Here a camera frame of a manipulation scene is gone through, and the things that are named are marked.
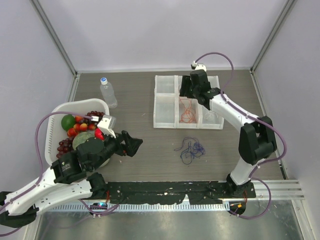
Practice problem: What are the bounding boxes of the purple grape bunch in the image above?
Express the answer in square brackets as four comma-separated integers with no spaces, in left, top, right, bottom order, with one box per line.
[78,111,105,126]

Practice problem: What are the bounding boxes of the red apple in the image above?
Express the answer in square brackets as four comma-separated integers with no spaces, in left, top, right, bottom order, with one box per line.
[94,128,105,141]

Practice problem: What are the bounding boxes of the orange wire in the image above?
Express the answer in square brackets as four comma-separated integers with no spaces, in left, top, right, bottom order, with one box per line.
[179,109,196,124]
[179,97,193,116]

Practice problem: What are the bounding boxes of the white slotted cable duct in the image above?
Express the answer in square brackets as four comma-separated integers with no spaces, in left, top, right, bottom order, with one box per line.
[50,201,230,212]

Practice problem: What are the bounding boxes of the clear plastic water bottle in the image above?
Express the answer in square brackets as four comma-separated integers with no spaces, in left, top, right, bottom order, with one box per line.
[100,77,118,109]

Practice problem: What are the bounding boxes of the white six-compartment organizer tray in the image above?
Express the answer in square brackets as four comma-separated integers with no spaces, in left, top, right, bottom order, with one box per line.
[153,75,224,130]

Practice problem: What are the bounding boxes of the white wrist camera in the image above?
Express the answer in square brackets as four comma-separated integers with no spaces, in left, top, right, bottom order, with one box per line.
[96,115,116,138]
[190,61,207,72]

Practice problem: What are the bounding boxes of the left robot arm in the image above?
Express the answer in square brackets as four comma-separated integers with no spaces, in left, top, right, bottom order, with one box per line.
[0,130,143,228]

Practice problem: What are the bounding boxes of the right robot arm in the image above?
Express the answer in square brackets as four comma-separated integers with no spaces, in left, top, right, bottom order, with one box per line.
[179,69,277,198]

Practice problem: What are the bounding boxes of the white fruit basket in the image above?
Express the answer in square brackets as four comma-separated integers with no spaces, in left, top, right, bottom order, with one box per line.
[44,98,110,166]

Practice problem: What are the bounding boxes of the blue wire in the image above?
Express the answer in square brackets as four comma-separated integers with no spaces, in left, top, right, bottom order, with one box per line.
[174,136,206,166]

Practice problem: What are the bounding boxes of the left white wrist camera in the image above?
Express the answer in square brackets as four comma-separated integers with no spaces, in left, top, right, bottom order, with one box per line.
[96,115,116,138]

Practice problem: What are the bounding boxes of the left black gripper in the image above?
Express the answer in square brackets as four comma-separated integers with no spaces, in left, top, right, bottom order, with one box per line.
[91,128,144,171]

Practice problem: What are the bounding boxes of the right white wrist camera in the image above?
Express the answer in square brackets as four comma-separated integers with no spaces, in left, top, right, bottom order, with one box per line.
[190,61,207,72]

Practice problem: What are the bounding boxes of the green lime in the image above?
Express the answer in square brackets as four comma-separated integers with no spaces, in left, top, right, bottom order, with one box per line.
[61,114,76,132]

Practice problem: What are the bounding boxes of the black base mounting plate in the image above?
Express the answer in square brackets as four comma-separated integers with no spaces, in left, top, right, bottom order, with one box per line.
[77,180,256,204]

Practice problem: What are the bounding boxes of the green melon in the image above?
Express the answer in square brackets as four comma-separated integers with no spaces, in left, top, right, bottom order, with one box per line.
[72,132,94,150]

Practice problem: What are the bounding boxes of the dark red grape bunch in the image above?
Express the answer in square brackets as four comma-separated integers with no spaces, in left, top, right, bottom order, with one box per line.
[56,137,74,159]

